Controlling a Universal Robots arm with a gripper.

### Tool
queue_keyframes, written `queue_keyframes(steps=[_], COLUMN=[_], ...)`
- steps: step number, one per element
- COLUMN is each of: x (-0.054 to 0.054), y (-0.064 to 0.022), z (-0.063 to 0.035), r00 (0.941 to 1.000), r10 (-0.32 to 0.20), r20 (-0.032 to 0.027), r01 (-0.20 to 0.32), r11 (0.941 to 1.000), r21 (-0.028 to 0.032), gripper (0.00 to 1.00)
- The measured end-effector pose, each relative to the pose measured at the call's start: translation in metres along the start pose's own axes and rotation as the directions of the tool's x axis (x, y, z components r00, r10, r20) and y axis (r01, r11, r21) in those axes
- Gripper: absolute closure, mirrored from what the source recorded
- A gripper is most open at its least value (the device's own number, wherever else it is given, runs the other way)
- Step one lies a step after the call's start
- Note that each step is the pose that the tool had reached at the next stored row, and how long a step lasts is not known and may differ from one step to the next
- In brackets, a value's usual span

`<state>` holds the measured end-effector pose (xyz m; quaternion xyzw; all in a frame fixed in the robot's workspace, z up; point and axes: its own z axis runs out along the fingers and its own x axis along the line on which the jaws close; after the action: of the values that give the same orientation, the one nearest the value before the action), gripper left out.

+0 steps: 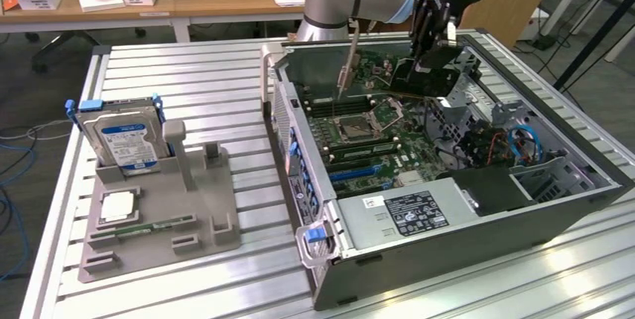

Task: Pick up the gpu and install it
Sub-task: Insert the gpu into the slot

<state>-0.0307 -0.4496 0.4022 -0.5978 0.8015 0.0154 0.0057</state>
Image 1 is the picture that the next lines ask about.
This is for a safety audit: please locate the black graphics card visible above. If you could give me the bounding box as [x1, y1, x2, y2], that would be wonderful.
[336, 17, 466, 101]

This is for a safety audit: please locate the black floor box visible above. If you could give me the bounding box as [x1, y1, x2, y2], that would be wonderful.
[532, 34, 558, 51]

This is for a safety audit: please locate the black slanted stand pole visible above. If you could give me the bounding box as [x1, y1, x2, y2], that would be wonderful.
[552, 0, 635, 93]

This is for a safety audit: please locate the perforated metal disk bay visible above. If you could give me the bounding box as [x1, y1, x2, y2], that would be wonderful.
[425, 90, 497, 141]

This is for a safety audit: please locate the metal socket cover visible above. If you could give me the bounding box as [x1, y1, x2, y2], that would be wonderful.
[370, 97, 405, 129]

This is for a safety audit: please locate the black RAM slot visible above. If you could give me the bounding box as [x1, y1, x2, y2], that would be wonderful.
[310, 105, 373, 117]
[306, 96, 370, 109]

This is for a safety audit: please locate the CPU socket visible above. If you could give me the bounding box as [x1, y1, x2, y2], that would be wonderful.
[336, 114, 382, 141]

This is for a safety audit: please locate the green motherboard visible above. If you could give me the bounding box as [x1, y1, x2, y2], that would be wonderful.
[296, 84, 452, 201]

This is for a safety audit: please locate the installed green RAM stick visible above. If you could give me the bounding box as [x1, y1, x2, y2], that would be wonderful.
[324, 141, 400, 156]
[326, 151, 397, 165]

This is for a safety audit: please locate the silver chipset heatsink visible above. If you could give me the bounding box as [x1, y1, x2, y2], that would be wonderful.
[396, 170, 422, 186]

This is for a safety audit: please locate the small metal disk bay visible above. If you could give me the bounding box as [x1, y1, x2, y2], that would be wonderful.
[509, 157, 598, 201]

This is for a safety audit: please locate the blue expansion slot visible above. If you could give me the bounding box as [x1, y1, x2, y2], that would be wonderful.
[329, 168, 378, 183]

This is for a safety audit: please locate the grey power supply unit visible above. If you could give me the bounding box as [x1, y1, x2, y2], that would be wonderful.
[336, 177, 481, 251]

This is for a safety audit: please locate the blue case release latch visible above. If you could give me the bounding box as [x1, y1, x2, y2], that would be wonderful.
[304, 223, 332, 245]

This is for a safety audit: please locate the open dark PC case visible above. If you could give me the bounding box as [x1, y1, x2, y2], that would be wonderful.
[259, 28, 635, 312]

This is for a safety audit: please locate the hard disk with blue carrier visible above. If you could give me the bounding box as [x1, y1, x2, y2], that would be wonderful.
[62, 92, 174, 178]

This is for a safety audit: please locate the grey parts rack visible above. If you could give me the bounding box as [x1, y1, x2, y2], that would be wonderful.
[77, 117, 243, 286]

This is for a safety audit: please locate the black office chair base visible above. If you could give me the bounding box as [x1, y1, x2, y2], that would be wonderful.
[23, 27, 147, 73]

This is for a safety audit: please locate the silver CPU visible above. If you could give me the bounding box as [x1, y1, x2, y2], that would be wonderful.
[98, 193, 137, 223]

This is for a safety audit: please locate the blue wire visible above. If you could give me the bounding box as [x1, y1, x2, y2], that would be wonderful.
[508, 124, 546, 167]

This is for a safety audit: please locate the black wire bundle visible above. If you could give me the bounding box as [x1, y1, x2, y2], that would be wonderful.
[436, 121, 509, 170]

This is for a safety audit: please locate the white floor cable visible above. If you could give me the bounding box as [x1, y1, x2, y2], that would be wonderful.
[0, 120, 73, 141]

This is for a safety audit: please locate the blue floor cable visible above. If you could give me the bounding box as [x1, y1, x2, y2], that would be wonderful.
[0, 140, 38, 283]

